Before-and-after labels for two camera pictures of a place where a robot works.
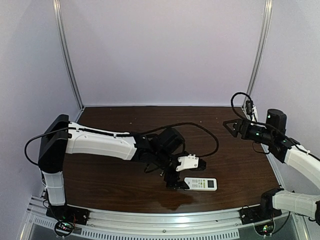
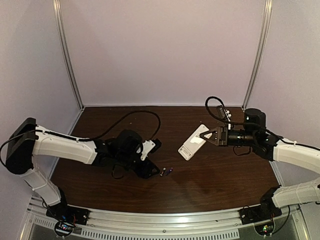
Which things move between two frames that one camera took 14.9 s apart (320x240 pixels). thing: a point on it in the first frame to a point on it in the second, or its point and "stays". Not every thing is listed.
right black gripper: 240,123 to 222,137
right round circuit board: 265,229 stays
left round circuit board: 64,228 stays
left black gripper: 169,179 to 146,169
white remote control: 206,184 to 195,142
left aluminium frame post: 64,38 stays
